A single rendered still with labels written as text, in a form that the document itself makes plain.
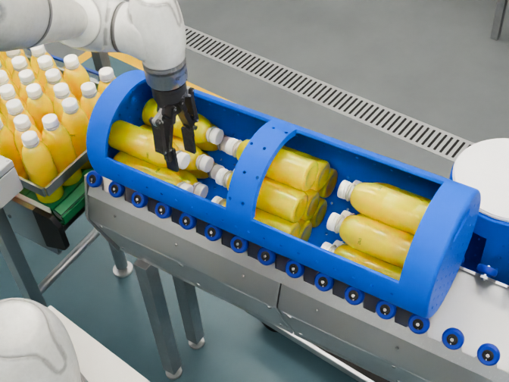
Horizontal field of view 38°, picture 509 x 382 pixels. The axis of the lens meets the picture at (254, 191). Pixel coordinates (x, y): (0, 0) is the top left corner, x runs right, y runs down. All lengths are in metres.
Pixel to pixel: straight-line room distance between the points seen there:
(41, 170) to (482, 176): 1.09
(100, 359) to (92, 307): 1.41
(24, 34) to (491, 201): 1.13
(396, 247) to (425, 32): 2.72
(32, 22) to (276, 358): 1.87
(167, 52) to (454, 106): 2.35
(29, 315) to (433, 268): 0.73
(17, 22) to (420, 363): 1.10
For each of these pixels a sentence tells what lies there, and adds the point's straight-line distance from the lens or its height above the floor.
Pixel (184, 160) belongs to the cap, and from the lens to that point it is 1.71.
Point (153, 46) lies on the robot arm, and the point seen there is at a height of 1.47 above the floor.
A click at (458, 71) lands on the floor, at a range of 3.86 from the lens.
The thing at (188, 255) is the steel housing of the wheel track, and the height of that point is 0.87.
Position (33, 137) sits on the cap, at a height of 1.11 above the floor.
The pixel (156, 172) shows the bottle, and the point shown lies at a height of 1.09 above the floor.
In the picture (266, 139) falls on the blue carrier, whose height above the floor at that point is 1.23.
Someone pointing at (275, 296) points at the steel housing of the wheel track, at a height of 0.86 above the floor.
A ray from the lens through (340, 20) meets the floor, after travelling 4.19.
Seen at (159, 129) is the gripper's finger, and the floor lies 1.26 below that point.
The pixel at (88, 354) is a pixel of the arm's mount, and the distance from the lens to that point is 1.51.
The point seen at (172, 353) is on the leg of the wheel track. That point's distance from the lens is 2.53.
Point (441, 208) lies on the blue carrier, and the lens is 1.44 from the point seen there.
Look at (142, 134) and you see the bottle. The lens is 1.75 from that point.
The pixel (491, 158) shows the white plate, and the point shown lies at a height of 1.04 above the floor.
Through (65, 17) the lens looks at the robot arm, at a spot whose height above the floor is 1.72.
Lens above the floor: 2.28
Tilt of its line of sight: 46 degrees down
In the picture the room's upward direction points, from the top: 5 degrees counter-clockwise
